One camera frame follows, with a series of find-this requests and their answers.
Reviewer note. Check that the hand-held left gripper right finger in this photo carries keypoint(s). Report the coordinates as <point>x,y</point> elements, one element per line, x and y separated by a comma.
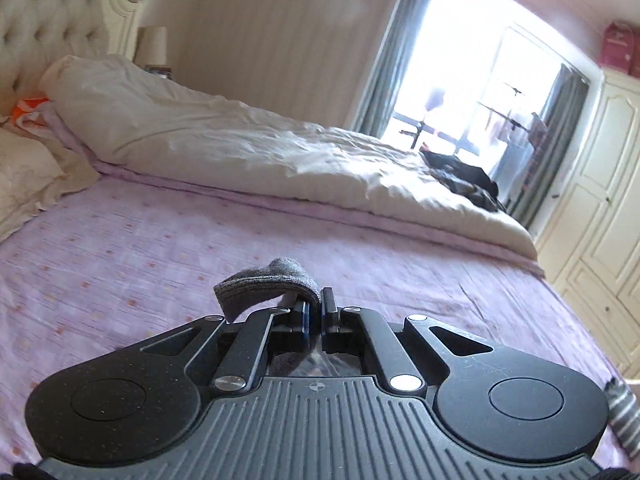
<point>328,319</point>

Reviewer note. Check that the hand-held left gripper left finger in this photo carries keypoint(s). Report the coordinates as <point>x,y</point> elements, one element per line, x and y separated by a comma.
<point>306,321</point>

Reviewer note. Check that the dark clothes pile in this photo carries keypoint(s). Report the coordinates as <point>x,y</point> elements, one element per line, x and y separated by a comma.
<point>462,177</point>

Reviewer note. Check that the clothes drying rack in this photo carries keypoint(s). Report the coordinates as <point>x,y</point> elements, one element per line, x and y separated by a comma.
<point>515,120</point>

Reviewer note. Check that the lilac blanket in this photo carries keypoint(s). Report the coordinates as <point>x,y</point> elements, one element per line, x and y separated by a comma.
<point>280,205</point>

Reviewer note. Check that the bed with pink sheet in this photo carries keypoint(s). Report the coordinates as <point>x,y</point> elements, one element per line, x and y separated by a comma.
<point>150,260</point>

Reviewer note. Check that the white duvet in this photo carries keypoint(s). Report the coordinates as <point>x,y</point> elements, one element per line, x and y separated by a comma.
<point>240,145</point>

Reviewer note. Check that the grey curtain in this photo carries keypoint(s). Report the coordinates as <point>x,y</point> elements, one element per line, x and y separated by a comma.
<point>555,140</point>
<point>395,55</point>

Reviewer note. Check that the cream wardrobe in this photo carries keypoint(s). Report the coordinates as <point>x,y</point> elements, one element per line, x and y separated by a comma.
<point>595,200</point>

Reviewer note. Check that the bright window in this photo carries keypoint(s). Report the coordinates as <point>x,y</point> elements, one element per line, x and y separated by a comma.
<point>465,60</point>

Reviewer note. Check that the striped grey sock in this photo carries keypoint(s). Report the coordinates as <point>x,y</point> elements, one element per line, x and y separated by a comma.
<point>624,412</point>

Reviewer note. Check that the cream table lamp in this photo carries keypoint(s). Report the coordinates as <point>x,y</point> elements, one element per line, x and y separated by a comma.
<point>152,45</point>

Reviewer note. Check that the cream pillow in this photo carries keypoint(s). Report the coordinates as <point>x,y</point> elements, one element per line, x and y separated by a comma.
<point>25,170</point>

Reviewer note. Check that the orange cloth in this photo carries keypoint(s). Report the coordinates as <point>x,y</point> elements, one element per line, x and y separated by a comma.
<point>27,109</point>

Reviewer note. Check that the cream tufted headboard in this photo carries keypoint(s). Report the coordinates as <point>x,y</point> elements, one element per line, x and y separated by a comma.
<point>55,15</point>

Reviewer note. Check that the red bag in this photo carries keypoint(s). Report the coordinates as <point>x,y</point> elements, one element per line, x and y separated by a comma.
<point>616,47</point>

